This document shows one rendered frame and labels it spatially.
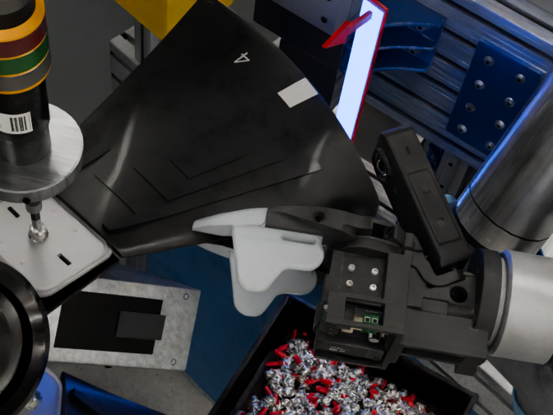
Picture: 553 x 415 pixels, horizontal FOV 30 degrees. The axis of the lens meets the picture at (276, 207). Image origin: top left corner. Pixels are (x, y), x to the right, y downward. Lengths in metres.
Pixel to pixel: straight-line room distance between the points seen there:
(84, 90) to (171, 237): 1.28
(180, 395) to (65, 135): 1.36
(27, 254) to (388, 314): 0.24
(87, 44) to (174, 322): 1.07
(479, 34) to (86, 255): 0.72
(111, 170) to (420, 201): 0.22
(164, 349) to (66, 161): 0.31
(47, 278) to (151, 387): 1.28
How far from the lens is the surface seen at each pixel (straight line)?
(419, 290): 0.72
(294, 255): 0.70
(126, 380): 1.97
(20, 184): 0.62
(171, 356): 0.90
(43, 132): 0.61
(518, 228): 0.80
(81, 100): 2.00
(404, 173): 0.74
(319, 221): 0.70
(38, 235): 0.71
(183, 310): 0.90
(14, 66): 0.55
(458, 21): 1.30
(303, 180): 0.78
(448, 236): 0.73
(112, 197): 0.73
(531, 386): 0.83
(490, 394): 1.10
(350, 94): 0.96
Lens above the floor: 1.80
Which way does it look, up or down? 56 degrees down
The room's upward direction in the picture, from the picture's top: 10 degrees clockwise
